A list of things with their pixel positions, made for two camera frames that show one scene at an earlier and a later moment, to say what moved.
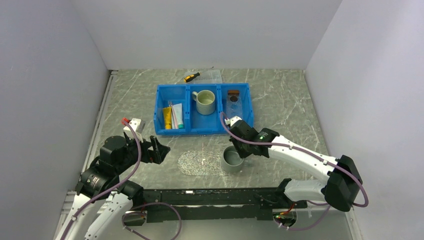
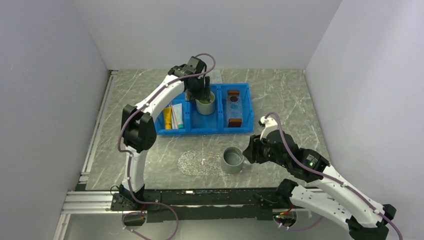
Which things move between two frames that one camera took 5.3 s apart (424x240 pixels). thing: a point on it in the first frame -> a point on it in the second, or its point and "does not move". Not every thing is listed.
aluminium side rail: (69, 197) does not move
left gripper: (150, 155) -> (204, 81)
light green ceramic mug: (205, 101) does not move
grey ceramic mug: (233, 163) does not move
